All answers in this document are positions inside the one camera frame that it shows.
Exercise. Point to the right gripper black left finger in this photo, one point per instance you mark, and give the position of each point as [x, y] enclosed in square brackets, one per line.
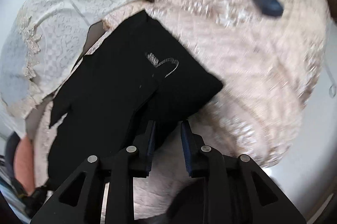
[79, 199]

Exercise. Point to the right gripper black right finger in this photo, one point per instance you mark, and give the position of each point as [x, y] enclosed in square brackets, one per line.
[236, 190]

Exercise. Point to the black pants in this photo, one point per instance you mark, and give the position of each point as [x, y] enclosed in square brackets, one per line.
[139, 73]

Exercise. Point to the salmon pink pillow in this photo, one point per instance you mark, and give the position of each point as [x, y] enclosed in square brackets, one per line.
[23, 165]

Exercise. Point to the pink quilted bedspread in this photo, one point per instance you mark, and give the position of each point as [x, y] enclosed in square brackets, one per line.
[268, 66]

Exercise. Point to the dark blue small case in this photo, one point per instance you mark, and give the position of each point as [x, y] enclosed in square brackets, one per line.
[270, 7]

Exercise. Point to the white lace blanket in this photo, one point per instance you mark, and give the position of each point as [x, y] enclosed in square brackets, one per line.
[43, 45]

